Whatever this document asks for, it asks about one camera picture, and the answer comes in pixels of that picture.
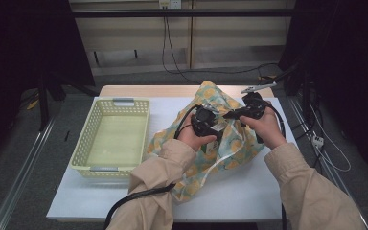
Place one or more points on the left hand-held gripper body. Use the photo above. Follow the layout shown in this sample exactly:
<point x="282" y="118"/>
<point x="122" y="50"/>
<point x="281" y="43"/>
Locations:
<point x="204" y="121"/>

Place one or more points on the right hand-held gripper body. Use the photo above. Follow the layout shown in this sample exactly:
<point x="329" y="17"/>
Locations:
<point x="255" y="107"/>

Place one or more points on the orange print cloth bag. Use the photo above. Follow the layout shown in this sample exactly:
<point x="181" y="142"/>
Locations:
<point x="233" y="147"/>

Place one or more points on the pale yellow plastic basket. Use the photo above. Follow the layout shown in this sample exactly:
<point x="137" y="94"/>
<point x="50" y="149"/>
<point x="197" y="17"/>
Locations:
<point x="115" y="143"/>

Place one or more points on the person's left hand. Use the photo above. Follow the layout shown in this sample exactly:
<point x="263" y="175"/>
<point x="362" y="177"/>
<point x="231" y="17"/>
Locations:
<point x="191" y="137"/>

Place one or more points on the person's right hand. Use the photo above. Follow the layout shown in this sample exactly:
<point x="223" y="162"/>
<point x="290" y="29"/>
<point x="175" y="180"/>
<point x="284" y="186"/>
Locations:
<point x="268" y="131"/>

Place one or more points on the white power strip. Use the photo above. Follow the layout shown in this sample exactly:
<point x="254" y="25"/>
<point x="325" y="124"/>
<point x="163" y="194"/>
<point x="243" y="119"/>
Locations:
<point x="318" y="141"/>

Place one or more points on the black metal stand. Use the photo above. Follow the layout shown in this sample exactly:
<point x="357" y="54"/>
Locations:
<point x="43" y="105"/>

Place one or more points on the metal floor rail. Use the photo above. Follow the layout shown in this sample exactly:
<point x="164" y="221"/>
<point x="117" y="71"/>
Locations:
<point x="300" y="118"/>
<point x="22" y="179"/>

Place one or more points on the white wall socket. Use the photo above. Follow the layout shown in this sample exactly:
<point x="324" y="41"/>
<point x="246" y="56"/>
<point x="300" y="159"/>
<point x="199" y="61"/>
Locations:
<point x="170" y="4"/>

